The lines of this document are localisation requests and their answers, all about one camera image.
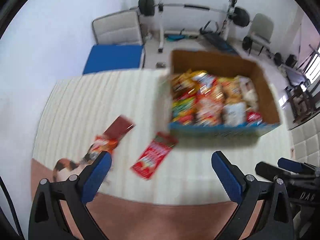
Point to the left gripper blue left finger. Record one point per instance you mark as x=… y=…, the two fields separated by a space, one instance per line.
x=47 y=219

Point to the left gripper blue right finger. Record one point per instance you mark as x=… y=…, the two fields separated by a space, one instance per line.
x=274 y=220

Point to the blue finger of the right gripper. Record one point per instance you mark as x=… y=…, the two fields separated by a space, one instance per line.
x=296 y=167

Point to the red white fish snack packet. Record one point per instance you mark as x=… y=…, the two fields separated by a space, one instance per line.
x=253 y=118

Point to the long red milk candy packet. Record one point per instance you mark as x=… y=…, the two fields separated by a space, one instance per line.
x=153 y=155

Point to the dark brown snack packet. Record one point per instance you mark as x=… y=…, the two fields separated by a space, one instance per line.
x=119 y=128

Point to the white printed snack packet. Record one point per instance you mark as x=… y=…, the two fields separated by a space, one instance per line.
x=234 y=114

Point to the orange panda melon seed bag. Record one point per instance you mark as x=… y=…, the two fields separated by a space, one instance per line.
x=208 y=111

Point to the white brown stick snack packet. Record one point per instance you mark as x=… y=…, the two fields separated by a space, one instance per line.
x=248 y=91

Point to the small red snack packet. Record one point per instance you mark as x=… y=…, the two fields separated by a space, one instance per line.
x=184 y=119

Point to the yellow egg biscuit bag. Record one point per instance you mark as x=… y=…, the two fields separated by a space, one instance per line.
x=231 y=89

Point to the green fruit candy bag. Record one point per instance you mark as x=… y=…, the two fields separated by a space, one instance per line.
x=183 y=107

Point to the yellow panda snack bag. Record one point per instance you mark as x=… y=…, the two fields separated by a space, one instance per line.
x=184 y=85

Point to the red yellow noodle snack bag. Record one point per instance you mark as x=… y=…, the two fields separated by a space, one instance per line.
x=209 y=85

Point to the white quilted chair right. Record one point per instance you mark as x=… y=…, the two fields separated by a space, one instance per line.
x=305 y=142

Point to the dark wooden chair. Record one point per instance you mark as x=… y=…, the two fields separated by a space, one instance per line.
x=304 y=102

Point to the pink striped cat tablecloth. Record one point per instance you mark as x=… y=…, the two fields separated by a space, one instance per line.
x=161 y=184

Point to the open cardboard milk box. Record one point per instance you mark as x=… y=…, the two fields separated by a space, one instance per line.
x=223 y=65

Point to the grey folding chair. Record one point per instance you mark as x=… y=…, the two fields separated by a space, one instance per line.
x=260 y=32

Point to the white chair with blue cushion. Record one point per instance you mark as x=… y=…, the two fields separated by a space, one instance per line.
x=118 y=43

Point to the black sit-up bench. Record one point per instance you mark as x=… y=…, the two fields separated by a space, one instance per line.
x=214 y=38

